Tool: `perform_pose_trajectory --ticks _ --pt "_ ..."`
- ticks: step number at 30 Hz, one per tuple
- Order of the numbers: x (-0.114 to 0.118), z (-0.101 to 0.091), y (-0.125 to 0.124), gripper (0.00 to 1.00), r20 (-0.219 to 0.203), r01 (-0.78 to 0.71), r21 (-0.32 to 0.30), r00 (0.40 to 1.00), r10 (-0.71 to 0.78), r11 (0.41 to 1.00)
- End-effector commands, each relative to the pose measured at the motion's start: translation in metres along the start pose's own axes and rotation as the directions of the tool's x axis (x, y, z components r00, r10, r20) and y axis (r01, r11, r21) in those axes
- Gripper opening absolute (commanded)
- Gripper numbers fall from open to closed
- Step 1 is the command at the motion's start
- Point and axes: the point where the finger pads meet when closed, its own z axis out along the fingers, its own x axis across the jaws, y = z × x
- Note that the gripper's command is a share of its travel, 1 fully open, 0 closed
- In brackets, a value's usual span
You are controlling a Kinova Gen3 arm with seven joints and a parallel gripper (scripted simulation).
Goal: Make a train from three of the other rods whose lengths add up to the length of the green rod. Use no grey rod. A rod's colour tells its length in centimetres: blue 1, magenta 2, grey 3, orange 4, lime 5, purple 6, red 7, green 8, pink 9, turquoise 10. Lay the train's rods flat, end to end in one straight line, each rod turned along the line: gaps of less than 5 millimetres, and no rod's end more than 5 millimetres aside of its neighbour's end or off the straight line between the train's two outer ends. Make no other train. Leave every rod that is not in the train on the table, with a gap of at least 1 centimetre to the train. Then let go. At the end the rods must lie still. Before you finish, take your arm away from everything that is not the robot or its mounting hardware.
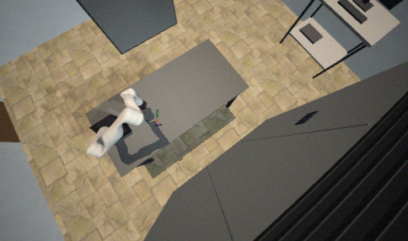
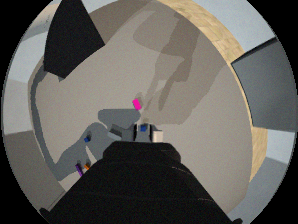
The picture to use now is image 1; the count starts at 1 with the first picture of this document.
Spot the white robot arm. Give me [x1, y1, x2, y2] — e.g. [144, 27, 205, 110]
[86, 88, 143, 158]

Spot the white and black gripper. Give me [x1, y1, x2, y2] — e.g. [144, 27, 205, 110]
[137, 97, 147, 110]

